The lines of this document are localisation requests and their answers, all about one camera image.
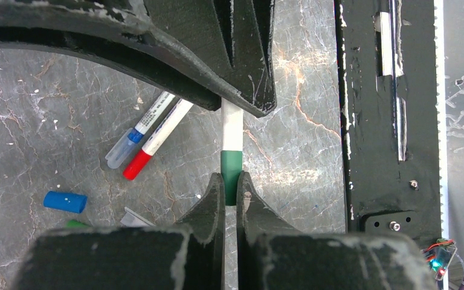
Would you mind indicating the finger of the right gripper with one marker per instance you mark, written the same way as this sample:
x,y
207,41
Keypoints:
x,y
224,47
90,31

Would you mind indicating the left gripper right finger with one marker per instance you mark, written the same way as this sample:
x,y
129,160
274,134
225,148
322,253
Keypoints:
x,y
272,254

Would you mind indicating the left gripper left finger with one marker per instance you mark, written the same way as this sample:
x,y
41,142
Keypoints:
x,y
188,254

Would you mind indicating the clear pen cap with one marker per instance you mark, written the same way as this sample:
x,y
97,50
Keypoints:
x,y
133,219

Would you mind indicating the red cap marker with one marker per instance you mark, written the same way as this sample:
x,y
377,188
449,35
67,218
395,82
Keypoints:
x,y
158,137

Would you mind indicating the blue marker cap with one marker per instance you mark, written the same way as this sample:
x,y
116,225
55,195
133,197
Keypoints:
x,y
69,202

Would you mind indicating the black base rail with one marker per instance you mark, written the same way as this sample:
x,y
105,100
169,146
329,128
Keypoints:
x,y
388,97

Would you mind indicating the cable duct comb strip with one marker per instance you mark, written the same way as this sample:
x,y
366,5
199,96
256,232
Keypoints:
x,y
439,39

